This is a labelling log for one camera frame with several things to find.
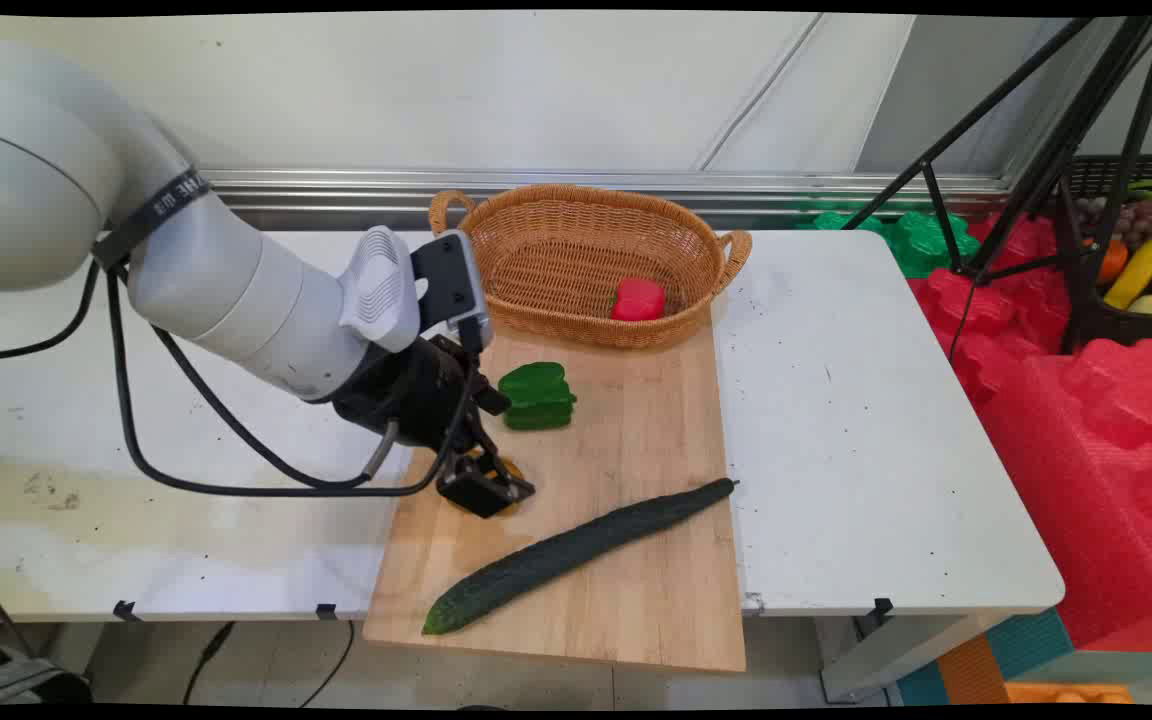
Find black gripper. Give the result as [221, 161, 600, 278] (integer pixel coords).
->
[334, 335, 537, 519]

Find long dark green cucumber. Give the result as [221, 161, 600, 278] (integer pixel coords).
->
[422, 477, 738, 636]

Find brown potato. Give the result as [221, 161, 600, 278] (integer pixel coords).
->
[489, 456, 527, 513]

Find green bell pepper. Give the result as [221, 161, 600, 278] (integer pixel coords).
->
[497, 361, 578, 432]

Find wooden cutting board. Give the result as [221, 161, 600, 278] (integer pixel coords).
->
[363, 290, 747, 673]

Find red bell pepper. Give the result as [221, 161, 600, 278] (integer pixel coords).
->
[610, 278, 667, 323]

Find brown wicker basket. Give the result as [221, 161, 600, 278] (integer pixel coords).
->
[428, 183, 753, 350]

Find white table leg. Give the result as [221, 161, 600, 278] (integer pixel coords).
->
[816, 612, 993, 704]

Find green foam mats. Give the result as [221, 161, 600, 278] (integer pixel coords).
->
[794, 200, 983, 280]

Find grey base on floor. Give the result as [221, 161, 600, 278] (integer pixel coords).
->
[0, 655, 94, 707]

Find teal and orange foam mats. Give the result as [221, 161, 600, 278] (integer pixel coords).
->
[894, 608, 1135, 706]

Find red foam mats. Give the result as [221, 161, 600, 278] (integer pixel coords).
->
[908, 210, 1152, 653]

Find black tripod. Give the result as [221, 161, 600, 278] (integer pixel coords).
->
[841, 15, 1152, 356]

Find black plastic fruit basket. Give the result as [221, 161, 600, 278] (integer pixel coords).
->
[1064, 153, 1152, 351]

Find orange fruit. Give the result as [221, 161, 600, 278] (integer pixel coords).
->
[1096, 238, 1130, 287]

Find yellow banana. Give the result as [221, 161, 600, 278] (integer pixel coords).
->
[1103, 230, 1152, 310]

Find purple grape bunch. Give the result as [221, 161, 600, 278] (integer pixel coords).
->
[1076, 197, 1152, 247]

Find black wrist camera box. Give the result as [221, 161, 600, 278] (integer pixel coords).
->
[410, 230, 493, 349]

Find black floor cable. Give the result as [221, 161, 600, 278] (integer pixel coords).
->
[181, 620, 237, 706]
[298, 620, 357, 707]

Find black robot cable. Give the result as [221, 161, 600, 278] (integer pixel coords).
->
[104, 262, 477, 499]
[0, 260, 103, 364]

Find aluminium wall rail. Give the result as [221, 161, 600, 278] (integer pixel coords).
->
[198, 167, 1013, 216]

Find black arm strap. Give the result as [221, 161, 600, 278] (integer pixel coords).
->
[90, 169, 211, 273]

